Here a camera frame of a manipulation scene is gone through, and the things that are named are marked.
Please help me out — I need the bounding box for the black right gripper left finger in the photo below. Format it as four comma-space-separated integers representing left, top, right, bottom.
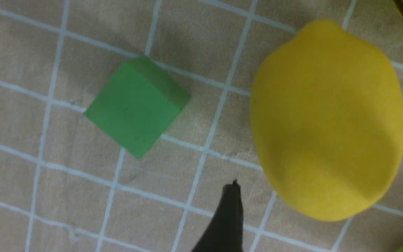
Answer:
192, 179, 243, 252

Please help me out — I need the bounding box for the yellow toy lemon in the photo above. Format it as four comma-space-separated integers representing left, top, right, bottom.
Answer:
250, 20, 403, 222

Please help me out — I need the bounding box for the green foam cube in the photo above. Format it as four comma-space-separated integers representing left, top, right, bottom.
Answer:
85, 55, 191, 159

